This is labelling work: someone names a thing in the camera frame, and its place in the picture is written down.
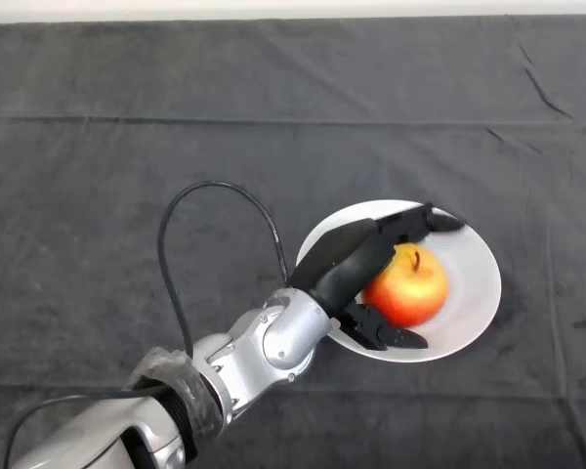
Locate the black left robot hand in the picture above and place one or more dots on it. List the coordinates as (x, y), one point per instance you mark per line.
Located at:
(342, 259)

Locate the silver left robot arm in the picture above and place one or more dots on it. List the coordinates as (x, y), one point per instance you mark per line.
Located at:
(254, 356)

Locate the white round plate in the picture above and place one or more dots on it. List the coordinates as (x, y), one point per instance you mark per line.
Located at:
(469, 293)

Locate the red yellow apple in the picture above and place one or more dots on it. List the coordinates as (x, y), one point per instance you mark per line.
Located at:
(415, 293)

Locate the black cloth table cover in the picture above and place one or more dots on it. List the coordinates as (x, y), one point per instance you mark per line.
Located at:
(127, 98)

